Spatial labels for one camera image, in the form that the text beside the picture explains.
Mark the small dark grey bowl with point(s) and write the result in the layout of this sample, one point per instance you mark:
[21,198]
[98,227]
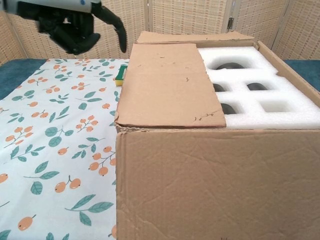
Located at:
[218,88]
[228,109]
[257,87]

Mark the brown cardboard box red top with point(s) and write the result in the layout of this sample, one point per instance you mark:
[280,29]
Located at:
[212,185]

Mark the large dark grey bowl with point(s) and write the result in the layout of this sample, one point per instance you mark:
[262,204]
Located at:
[228,67]

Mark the brass screen hinge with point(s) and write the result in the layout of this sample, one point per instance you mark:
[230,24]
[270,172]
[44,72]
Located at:
[230,22]

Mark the green yellow sponge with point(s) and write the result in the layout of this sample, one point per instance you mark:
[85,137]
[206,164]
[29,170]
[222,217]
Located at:
[121,77]

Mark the floral fruit print tablecloth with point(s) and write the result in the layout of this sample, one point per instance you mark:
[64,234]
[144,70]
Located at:
[62,150]

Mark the white two-cavity foam insert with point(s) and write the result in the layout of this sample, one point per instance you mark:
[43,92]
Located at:
[230,52]

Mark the white six-cavity foam insert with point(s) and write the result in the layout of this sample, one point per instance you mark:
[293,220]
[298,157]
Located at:
[295,117]

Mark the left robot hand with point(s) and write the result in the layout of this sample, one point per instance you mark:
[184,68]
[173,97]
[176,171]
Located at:
[75,32]

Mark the woven bamboo folding screen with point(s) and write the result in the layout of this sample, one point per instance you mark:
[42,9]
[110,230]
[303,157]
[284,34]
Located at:
[175,17]

